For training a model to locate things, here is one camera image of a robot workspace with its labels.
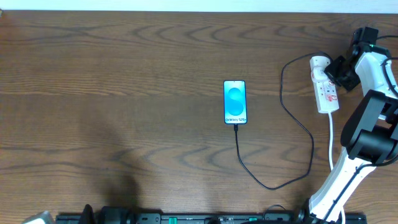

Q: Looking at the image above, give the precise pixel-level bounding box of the white power strip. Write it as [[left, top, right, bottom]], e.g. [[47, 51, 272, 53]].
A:
[[313, 79, 340, 114]]

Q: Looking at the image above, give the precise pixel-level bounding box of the blue Galaxy smartphone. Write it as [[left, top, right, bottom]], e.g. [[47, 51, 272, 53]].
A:
[[223, 80, 248, 124]]

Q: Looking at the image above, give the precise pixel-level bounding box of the black USB charging cable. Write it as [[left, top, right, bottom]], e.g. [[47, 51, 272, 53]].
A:
[[233, 52, 333, 191]]

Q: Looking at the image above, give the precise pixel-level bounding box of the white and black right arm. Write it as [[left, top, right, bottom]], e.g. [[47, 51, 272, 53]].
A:
[[299, 27, 397, 223]]

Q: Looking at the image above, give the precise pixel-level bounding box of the white USB charger plug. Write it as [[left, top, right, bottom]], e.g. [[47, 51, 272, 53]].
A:
[[310, 56, 330, 83]]

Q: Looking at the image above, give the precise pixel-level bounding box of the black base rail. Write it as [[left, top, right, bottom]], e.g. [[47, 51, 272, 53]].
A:
[[55, 212, 368, 224]]

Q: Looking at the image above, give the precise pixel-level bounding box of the white power strip cord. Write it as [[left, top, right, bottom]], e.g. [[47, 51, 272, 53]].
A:
[[328, 112, 346, 224]]

